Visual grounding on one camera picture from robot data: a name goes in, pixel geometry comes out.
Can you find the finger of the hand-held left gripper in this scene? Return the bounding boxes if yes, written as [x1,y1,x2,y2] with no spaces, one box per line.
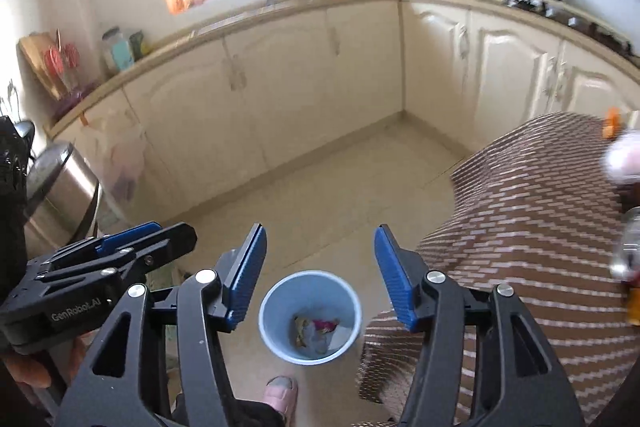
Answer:
[115,223,198,269]
[97,222,164,257]

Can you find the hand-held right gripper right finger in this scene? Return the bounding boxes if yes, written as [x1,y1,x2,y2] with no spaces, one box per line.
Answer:
[374,223,586,427]

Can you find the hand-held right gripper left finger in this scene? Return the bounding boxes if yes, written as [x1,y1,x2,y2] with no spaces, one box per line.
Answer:
[55,223,268,427]

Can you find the light blue plastic bin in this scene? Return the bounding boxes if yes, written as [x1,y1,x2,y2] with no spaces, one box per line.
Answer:
[258,270,363,366]

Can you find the yellow wrapper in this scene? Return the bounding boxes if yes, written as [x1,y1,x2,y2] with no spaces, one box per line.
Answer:
[292,315,314,349]

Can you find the white tissue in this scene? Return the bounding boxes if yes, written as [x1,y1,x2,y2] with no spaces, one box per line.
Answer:
[602,129,640,182]

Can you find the person's left hand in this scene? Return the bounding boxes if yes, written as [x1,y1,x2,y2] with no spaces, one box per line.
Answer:
[2,334,94,389]

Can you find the green patterned floor mat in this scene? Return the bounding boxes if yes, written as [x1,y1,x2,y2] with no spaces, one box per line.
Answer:
[149,267,186,303]

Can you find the translucent hanging plastic bag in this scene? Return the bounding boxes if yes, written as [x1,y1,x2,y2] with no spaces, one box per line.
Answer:
[100,117,151,208]

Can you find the stainless steel pedal bin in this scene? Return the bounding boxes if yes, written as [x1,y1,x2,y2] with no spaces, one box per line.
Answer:
[22,142,103,258]

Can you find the person's pink slipper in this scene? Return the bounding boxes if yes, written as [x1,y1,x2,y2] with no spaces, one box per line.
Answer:
[264,376,299,427]

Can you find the black glossy object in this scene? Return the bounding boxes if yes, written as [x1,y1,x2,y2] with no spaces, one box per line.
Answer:
[0,114,36,298]

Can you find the brown patterned tablecloth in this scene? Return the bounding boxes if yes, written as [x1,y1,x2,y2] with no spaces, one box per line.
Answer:
[356,112,640,427]

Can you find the person's dark trouser leg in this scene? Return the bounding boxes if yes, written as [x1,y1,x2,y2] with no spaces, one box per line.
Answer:
[175,394,286,427]

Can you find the purple plastic tray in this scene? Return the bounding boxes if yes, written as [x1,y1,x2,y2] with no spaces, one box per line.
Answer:
[52,79,101,118]

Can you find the light blue storage jar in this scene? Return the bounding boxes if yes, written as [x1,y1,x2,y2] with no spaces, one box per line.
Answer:
[102,27,136,72]

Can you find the red kitchen utensils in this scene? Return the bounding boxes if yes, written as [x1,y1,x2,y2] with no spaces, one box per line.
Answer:
[45,29,83,92]

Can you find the cream kitchen cabinets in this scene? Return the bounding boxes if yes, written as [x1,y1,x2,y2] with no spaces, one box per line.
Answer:
[400,0,640,152]
[50,0,406,208]

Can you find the wooden cutting board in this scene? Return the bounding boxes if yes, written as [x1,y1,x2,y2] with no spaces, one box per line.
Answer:
[19,32,68,100]

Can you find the clear bottle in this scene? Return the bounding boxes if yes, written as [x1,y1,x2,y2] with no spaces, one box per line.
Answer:
[610,207,640,280]

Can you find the orange packet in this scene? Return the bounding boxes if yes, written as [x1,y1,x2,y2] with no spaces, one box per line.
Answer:
[602,108,621,140]

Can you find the black gas stove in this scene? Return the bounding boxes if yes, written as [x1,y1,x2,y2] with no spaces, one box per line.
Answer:
[502,0,636,55]

